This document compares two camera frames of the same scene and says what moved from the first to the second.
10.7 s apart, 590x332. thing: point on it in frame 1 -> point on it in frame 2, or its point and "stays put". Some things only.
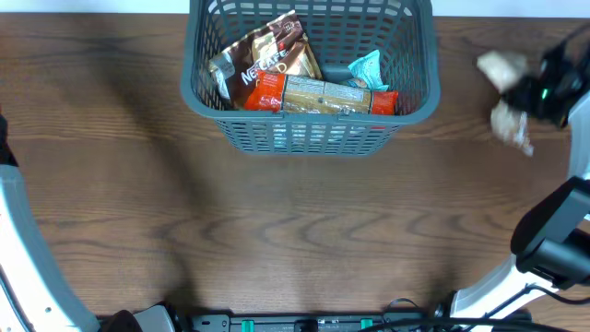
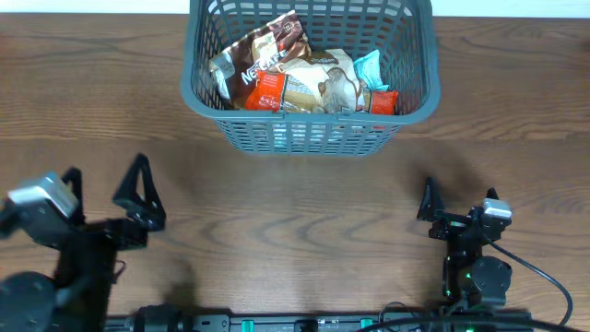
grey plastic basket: [404, 32] stays put
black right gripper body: [523, 96] -> [459, 226]
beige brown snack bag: [508, 72] -> [335, 75]
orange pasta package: [284, 93] stays put
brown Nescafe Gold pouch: [280, 46] stays put
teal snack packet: [367, 71] stays put
